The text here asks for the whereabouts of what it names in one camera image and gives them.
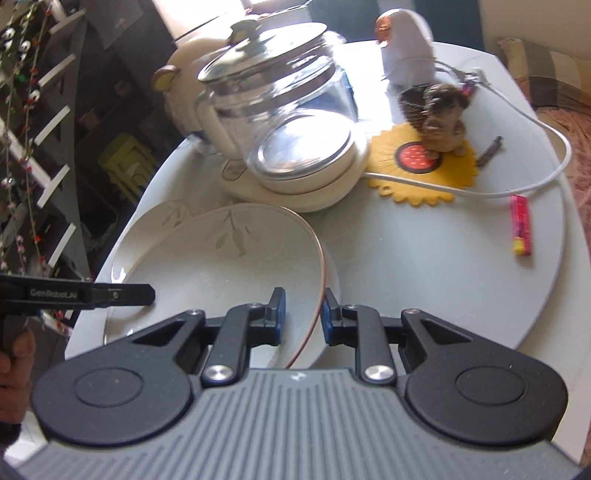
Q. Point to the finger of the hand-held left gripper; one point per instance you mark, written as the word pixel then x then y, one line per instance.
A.
pixel 124 295

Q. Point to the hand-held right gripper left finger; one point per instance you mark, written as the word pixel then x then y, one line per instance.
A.
pixel 280 314

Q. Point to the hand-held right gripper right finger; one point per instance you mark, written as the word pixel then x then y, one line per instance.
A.
pixel 327 318

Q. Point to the white plate grey leaf print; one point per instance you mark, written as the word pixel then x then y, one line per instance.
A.
pixel 157 217

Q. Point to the white plate copper rim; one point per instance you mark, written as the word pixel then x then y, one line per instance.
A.
pixel 207 267

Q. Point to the person's left hand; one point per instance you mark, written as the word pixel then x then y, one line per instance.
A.
pixel 16 383

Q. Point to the grey round turntable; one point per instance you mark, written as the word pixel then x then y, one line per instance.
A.
pixel 415 254

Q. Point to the green plastic stool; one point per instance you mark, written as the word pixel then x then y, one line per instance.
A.
pixel 127 166

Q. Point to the cream kettle base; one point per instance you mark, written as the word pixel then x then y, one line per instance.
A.
pixel 323 189

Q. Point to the yellow scalloped mat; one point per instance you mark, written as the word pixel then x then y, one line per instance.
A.
pixel 461 170

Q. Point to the beige bear-shaped cooker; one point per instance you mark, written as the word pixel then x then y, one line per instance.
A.
pixel 184 92

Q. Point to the red and yellow packet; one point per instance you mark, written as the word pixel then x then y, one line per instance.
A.
pixel 521 226

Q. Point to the glass kettle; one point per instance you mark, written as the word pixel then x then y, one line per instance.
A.
pixel 286 92

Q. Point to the dark woven basket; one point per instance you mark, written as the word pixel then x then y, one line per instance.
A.
pixel 411 108

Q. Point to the white ladder shelf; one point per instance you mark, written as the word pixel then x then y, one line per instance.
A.
pixel 55 69

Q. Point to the brown figurine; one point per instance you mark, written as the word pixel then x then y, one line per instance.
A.
pixel 441 122

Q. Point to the dark hair clip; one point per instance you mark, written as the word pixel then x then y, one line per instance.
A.
pixel 490 150

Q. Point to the white rounded appliance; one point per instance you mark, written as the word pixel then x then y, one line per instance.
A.
pixel 411 46

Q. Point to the pink blanket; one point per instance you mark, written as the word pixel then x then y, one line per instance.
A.
pixel 581 138

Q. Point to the dark dining chair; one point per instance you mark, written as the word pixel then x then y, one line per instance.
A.
pixel 461 23

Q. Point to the checked pillow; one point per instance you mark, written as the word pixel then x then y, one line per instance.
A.
pixel 545 69

